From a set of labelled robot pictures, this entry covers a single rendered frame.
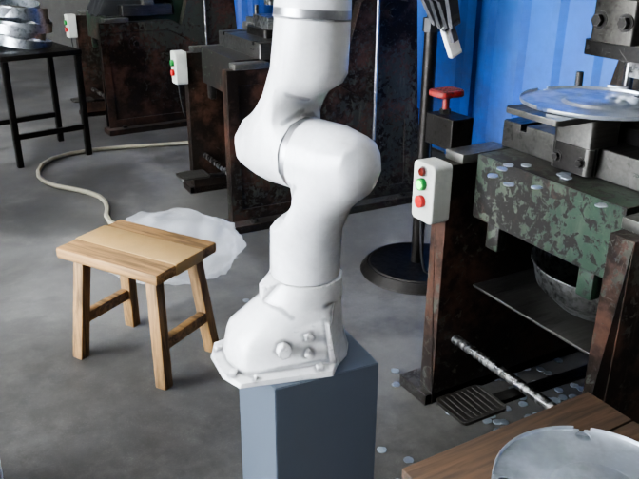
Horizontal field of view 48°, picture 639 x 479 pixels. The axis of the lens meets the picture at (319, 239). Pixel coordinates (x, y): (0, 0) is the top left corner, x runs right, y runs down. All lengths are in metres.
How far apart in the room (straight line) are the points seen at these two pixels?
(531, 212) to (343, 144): 0.64
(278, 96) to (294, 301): 0.31
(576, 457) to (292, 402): 0.44
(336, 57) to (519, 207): 0.67
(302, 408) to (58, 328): 1.27
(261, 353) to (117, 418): 0.80
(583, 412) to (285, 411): 0.50
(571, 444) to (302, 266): 0.50
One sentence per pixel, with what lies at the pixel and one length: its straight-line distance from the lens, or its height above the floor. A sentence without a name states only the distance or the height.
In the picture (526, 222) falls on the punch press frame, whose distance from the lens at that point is 1.55.
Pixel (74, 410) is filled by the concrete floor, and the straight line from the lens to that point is 1.93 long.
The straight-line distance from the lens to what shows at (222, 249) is 2.39.
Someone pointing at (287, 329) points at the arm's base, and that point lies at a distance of 1.11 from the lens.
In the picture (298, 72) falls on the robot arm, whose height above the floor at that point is 0.91.
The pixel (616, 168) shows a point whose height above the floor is 0.68.
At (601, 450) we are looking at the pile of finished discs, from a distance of 1.23.
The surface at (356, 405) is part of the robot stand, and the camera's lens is 1.21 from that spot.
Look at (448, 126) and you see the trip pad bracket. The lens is 1.66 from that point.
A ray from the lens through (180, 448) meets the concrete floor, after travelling 1.75.
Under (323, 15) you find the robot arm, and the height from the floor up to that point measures 0.98.
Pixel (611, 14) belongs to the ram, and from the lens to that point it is 1.53.
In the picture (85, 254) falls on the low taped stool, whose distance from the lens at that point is 1.93.
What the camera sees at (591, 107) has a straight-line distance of 1.48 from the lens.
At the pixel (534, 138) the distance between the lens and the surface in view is 1.62.
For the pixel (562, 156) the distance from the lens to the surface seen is 1.53.
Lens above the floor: 1.08
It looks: 23 degrees down
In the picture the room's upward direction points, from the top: straight up
